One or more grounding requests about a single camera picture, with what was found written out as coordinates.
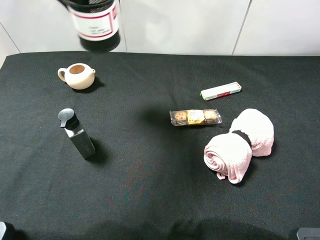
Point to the cream ceramic teapot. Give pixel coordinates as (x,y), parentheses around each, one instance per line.
(78,76)

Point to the black elastic band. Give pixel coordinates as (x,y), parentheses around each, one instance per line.
(243,136)

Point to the rolled pink towel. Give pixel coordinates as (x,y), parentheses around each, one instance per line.
(229,155)

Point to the white green toothpaste box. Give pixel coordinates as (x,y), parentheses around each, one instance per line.
(220,91)

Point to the grey block bottom left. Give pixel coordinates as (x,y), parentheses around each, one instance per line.
(3,229)

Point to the grey block bottom right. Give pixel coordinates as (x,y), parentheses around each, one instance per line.
(308,233)

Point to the clear packet of chocolates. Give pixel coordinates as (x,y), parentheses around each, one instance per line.
(195,117)

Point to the grey block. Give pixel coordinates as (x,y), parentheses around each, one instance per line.
(3,229)
(308,233)

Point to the dark grey spray bottle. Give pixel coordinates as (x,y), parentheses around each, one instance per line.
(76,132)

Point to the black table cloth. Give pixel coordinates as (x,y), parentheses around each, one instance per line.
(147,179)

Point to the black mesh pen holder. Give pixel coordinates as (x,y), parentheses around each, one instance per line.
(96,23)

